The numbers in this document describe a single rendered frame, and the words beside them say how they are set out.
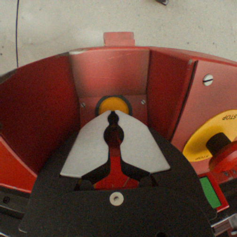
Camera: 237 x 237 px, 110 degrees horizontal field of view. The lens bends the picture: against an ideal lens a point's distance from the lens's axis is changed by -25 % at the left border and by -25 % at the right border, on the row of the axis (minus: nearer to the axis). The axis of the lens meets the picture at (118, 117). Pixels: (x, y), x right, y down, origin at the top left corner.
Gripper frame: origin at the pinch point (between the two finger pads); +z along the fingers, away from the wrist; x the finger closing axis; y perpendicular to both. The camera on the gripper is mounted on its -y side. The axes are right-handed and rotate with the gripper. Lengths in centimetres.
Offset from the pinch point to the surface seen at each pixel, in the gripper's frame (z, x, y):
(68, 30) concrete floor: 72, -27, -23
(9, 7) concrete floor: 70, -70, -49
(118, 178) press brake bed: 4.1, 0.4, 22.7
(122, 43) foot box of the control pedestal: 61, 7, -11
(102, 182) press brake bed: 3.1, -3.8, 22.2
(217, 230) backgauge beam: -17, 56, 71
